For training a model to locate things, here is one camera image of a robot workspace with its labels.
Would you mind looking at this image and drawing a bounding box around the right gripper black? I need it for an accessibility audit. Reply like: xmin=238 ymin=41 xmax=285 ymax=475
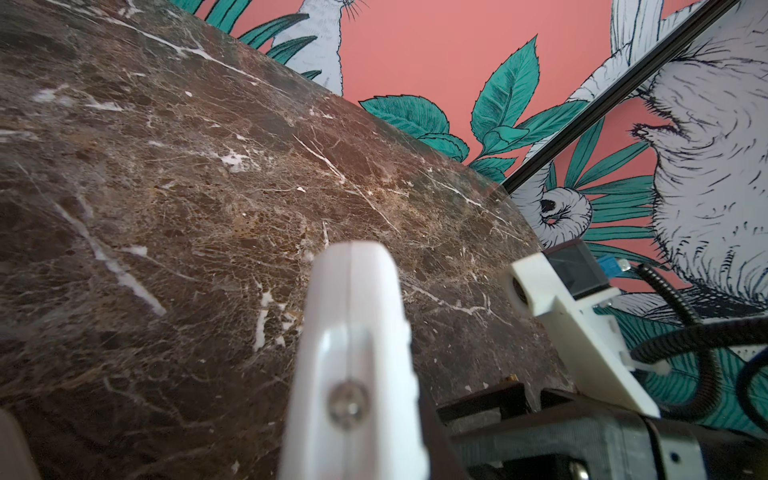
xmin=437 ymin=381 xmax=767 ymax=479

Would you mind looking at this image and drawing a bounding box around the white remote control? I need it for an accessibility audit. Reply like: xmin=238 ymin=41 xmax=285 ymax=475
xmin=278 ymin=241 xmax=430 ymax=479

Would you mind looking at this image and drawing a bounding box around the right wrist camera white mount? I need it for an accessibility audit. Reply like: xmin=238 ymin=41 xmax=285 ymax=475
xmin=501 ymin=239 xmax=660 ymax=418

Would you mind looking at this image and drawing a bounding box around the black corrugated cable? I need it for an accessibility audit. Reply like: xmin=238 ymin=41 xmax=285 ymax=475
xmin=626 ymin=263 xmax=768 ymax=433

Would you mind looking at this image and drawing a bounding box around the right black frame post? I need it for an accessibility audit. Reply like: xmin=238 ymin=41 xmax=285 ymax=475
xmin=497 ymin=0 xmax=739 ymax=195

